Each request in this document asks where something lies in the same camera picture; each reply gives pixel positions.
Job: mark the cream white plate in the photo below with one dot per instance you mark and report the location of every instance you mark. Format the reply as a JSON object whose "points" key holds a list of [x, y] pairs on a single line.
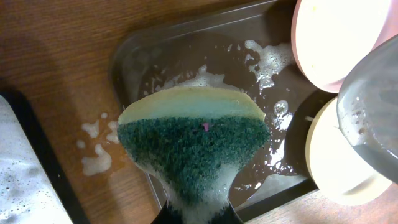
{"points": [[337, 170]]}

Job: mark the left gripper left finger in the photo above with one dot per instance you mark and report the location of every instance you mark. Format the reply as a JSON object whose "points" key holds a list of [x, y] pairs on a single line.
{"points": [[165, 216]]}

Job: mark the dark brown serving tray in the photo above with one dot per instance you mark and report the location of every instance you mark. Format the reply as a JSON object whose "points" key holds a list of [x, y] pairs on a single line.
{"points": [[230, 45]]}

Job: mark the green yellow sponge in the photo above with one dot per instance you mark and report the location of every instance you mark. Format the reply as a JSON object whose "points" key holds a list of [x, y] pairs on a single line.
{"points": [[194, 140]]}

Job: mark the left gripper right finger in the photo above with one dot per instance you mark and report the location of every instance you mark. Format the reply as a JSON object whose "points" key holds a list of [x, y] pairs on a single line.
{"points": [[228, 215]]}

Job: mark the light blue plate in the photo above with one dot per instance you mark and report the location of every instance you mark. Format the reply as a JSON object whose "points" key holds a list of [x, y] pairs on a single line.
{"points": [[367, 109]]}

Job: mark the black soapy water tray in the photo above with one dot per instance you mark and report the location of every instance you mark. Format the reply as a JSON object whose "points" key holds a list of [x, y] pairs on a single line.
{"points": [[34, 187]]}

